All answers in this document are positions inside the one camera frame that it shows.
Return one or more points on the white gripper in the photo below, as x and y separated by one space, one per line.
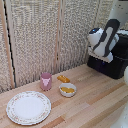
100 55

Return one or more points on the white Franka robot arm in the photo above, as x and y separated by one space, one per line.
101 36

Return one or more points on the black air fryer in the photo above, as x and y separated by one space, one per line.
115 68

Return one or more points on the orange food piece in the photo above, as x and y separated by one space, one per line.
63 79

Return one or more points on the yellow food in bowl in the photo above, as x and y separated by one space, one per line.
67 89

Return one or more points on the white bowl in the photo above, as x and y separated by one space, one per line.
67 92

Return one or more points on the pink cup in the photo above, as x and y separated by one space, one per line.
46 81

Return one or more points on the beige woven folding screen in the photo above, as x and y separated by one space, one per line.
33 36

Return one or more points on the white plate with patterned rim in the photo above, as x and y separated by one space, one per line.
28 108

